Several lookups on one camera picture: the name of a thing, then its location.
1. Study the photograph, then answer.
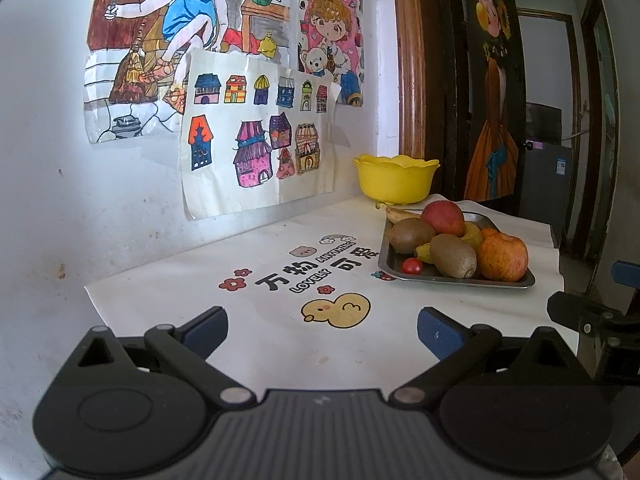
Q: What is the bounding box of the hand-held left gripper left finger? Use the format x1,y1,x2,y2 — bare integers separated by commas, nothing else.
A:
69,306,259,414

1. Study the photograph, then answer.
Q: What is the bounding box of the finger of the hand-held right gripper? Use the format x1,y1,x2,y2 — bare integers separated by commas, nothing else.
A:
547,290,626,334
612,259,640,291

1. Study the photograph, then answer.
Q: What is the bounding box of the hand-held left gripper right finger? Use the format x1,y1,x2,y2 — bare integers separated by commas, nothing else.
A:
388,307,594,413

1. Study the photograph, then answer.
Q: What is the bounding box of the brown kiwi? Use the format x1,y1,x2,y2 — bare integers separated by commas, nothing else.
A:
388,217,437,255
429,233,479,280

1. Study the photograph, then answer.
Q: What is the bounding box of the metal tray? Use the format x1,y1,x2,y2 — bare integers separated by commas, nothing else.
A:
377,210,536,290

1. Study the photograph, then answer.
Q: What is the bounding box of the orange-red apple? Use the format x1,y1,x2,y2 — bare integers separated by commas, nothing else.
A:
475,232,530,283

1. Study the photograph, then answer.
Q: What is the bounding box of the yellow banana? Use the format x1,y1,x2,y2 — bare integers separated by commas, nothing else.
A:
414,222,484,264
384,206,424,225

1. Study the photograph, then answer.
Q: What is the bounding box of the dark red apple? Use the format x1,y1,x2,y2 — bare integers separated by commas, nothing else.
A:
420,200,466,239

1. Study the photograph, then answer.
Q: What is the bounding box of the white printed table mat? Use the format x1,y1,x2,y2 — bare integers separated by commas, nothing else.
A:
84,192,566,396

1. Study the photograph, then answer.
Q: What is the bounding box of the grey appliance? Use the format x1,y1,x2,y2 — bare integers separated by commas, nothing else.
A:
520,102,574,241

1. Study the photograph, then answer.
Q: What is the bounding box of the coloured houses drawing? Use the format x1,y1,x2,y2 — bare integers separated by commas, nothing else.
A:
179,48,343,221

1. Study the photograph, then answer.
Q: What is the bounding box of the yellow scalloped plastic bowl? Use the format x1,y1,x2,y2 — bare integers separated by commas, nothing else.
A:
352,154,441,205

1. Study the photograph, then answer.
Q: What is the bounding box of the brown room door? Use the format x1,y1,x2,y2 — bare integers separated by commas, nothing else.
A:
572,0,621,261

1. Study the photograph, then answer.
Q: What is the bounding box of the dark girl painting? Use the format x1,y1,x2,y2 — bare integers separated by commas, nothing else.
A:
455,0,529,204

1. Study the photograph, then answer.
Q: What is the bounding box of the child with fan drawing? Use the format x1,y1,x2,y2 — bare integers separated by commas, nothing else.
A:
82,0,296,146

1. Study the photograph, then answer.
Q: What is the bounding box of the brown wooden door frame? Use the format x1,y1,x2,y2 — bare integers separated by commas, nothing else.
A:
391,0,468,201

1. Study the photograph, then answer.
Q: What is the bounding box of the pink cartoon wall poster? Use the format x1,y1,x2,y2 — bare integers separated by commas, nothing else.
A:
296,0,366,108

